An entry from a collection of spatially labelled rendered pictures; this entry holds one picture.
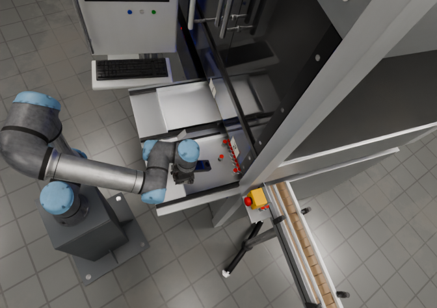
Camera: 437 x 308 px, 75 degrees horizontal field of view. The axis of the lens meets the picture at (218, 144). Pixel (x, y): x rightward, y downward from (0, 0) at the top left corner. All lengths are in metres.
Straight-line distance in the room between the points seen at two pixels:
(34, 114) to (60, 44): 2.25
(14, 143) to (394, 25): 0.89
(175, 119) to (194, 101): 0.16
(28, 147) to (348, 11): 0.82
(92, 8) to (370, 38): 1.35
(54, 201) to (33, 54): 2.06
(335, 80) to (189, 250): 1.75
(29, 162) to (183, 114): 0.84
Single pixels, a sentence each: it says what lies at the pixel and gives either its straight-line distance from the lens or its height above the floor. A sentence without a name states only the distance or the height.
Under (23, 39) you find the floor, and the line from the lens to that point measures 3.28.
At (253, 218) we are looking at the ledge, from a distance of 1.37.
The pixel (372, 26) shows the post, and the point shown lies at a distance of 0.60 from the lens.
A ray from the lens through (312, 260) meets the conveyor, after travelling 1.39.
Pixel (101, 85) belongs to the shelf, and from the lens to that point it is 1.74.
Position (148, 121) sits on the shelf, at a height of 0.88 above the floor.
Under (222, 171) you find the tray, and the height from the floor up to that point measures 0.88.
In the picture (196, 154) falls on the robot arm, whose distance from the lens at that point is 0.96.
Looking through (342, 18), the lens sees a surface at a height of 1.83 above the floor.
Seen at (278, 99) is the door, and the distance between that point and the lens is 0.90.
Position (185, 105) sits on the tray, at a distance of 1.55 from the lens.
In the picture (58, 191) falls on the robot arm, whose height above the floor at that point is 1.02.
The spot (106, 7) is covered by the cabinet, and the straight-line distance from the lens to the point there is 1.65.
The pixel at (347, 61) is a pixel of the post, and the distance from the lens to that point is 0.64.
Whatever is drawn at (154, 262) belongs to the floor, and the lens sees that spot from 2.17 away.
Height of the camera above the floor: 2.17
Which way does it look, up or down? 62 degrees down
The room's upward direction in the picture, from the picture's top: 21 degrees clockwise
